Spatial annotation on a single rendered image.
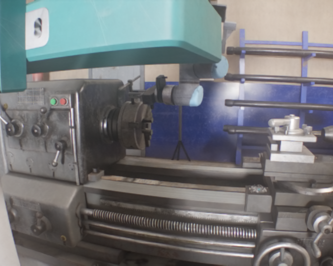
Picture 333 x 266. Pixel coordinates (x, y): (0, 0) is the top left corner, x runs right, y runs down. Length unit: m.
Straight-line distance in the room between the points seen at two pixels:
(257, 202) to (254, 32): 3.53
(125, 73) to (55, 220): 3.61
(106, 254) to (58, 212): 0.34
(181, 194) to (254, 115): 3.28
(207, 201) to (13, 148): 1.05
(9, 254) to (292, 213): 0.86
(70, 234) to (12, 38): 1.09
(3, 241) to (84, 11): 0.23
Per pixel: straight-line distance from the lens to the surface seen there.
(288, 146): 1.00
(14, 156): 1.52
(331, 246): 1.09
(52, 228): 1.32
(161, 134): 4.48
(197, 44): 0.21
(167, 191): 1.14
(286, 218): 0.97
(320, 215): 0.93
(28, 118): 1.36
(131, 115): 1.22
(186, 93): 1.08
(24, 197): 1.37
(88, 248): 1.43
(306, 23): 4.52
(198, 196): 1.11
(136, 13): 0.19
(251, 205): 1.08
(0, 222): 0.27
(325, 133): 1.30
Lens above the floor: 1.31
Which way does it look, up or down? 11 degrees down
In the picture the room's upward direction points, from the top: straight up
